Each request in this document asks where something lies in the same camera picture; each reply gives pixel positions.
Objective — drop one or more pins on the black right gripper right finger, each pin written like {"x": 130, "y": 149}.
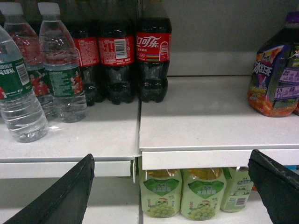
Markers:
{"x": 277, "y": 186}

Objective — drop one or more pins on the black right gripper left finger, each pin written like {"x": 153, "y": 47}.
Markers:
{"x": 64, "y": 202}

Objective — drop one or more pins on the clear water bottle green label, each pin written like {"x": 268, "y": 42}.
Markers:
{"x": 19, "y": 107}

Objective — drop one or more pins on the water bottle white cap right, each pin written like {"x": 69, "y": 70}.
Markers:
{"x": 61, "y": 63}

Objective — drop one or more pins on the water bottle white cap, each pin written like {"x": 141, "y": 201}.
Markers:
{"x": 28, "y": 43}
{"x": 61, "y": 63}

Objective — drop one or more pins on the water bottle white cap middle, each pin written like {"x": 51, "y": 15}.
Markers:
{"x": 28, "y": 43}

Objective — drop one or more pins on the green grape drink right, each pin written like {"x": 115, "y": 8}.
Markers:
{"x": 238, "y": 189}

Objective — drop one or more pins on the green grape drink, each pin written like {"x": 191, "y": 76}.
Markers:
{"x": 202, "y": 193}
{"x": 238, "y": 189}
{"x": 161, "y": 192}

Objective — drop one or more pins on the green grape drink middle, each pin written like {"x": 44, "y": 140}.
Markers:
{"x": 202, "y": 193}

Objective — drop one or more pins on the purple iced tea bottle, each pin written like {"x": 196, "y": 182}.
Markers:
{"x": 274, "y": 85}

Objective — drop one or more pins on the green grape drink left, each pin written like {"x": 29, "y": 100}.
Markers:
{"x": 161, "y": 192}

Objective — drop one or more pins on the cola bottle left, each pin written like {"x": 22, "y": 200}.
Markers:
{"x": 80, "y": 27}

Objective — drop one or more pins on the cola bottle barcode label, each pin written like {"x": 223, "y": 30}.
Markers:
{"x": 117, "y": 53}

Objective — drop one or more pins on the cola bottle front logo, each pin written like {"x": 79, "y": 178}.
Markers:
{"x": 153, "y": 46}

